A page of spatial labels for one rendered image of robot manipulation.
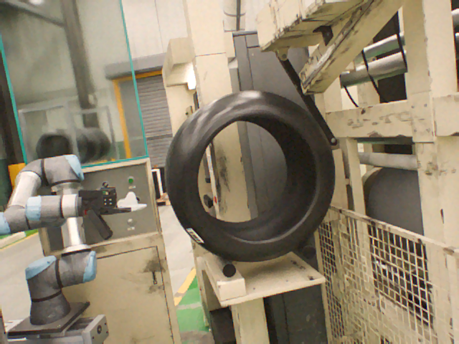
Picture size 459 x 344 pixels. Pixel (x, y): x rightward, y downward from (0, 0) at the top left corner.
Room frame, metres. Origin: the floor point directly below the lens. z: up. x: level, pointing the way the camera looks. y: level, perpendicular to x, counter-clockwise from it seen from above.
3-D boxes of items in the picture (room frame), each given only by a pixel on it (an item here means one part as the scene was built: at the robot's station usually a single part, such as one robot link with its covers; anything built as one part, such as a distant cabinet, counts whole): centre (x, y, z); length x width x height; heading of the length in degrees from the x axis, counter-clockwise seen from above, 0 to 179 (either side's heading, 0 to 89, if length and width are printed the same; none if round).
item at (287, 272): (1.45, -0.05, 0.80); 0.37 x 0.36 x 0.02; 101
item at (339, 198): (1.74, -0.38, 1.05); 0.20 x 0.15 x 0.30; 11
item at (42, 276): (1.55, 0.80, 0.88); 0.13 x 0.12 x 0.14; 104
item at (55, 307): (1.55, 0.80, 0.77); 0.15 x 0.15 x 0.10
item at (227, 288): (1.42, 0.09, 0.84); 0.36 x 0.09 x 0.06; 11
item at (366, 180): (2.01, -0.78, 0.61); 0.33 x 0.06 x 0.86; 101
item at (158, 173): (8.33, 1.64, 0.38); 1.20 x 0.80 x 0.76; 179
